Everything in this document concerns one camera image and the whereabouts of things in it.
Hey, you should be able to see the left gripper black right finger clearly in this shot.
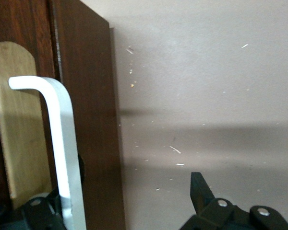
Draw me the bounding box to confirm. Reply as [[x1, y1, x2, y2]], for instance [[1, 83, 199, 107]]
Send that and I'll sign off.
[[180, 171, 288, 230]]

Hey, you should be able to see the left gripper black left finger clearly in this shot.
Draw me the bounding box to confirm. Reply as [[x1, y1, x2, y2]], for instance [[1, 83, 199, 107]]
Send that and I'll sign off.
[[0, 155, 86, 230]]

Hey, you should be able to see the white drawer handle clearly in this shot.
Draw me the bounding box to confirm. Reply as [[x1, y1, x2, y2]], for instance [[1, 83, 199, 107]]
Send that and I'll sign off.
[[8, 75, 87, 230]]

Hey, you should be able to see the wooden drawer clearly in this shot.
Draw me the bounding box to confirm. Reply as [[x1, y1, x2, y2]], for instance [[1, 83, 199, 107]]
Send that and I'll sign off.
[[0, 0, 63, 211]]

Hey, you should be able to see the dark brown wooden cabinet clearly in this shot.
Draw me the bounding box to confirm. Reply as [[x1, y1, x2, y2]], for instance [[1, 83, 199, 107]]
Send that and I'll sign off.
[[48, 0, 127, 230]]

